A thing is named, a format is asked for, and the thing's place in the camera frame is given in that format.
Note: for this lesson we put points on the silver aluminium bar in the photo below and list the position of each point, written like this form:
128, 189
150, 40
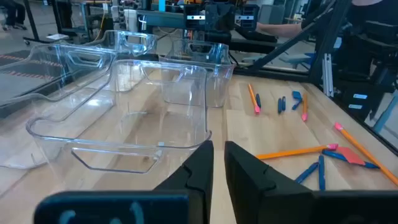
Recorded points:
328, 74

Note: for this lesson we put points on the teal metal workbench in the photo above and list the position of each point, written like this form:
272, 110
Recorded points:
161, 20

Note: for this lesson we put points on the black aluminium rig frame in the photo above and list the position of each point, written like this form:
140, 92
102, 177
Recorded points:
326, 37

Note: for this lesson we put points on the black metal stand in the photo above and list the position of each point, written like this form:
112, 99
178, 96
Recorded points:
30, 18

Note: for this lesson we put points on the person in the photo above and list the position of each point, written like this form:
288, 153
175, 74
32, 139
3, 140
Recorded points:
280, 30
12, 12

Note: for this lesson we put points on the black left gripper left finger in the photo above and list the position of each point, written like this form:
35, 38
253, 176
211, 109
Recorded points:
192, 186

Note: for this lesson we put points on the teal box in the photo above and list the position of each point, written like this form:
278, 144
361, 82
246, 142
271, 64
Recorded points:
162, 5

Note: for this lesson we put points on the black box white labels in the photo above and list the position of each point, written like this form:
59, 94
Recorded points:
345, 93

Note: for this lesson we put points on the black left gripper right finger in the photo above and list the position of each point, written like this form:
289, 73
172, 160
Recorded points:
248, 193

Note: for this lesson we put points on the red rectangular eraser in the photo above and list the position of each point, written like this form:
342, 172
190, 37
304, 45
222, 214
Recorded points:
351, 155

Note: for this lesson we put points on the black mat red stripes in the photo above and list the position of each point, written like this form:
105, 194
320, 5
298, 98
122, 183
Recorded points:
25, 77

